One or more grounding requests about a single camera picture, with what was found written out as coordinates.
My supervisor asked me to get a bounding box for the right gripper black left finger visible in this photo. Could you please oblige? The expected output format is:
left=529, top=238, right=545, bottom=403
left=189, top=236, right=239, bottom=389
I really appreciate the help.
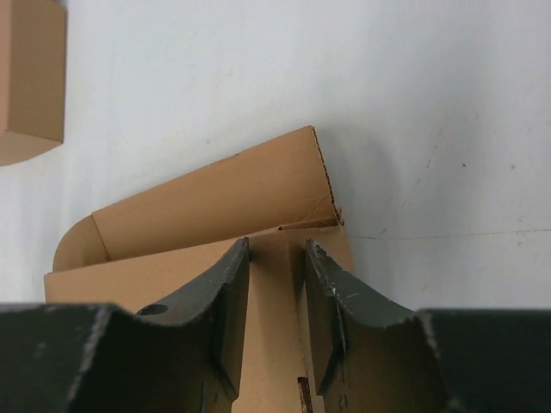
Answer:
left=1, top=238, right=250, bottom=412

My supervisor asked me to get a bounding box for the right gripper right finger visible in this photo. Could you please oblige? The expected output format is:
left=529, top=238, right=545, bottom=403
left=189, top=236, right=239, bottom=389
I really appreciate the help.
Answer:
left=305, top=240, right=550, bottom=412

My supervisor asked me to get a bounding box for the brown cardboard box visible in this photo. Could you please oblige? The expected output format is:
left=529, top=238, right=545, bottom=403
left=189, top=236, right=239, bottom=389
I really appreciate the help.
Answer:
left=1, top=0, right=67, bottom=166

